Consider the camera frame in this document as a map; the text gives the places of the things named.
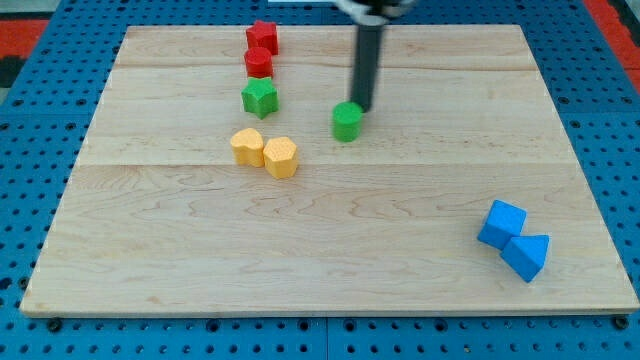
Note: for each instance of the green cylinder block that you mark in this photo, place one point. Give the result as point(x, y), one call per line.
point(346, 121)

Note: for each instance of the robot arm end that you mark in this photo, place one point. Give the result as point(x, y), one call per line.
point(375, 12)

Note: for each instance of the yellow heart block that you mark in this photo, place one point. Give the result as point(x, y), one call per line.
point(247, 147)

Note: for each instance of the yellow hexagon block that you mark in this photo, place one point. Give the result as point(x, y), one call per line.
point(281, 157)

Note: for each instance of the green star block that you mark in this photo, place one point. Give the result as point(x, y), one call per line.
point(260, 97)

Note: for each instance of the red cylinder block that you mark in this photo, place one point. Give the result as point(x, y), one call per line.
point(258, 62)

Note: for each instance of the red star block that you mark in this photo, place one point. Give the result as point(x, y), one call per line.
point(263, 34)

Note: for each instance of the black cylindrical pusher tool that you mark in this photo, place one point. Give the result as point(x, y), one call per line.
point(368, 41)

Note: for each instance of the light wooden board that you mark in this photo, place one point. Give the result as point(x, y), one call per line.
point(158, 220)

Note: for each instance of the blue cube block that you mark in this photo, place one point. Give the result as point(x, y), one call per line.
point(502, 222)

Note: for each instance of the blue triangular prism block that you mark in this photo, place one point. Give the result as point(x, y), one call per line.
point(526, 255)

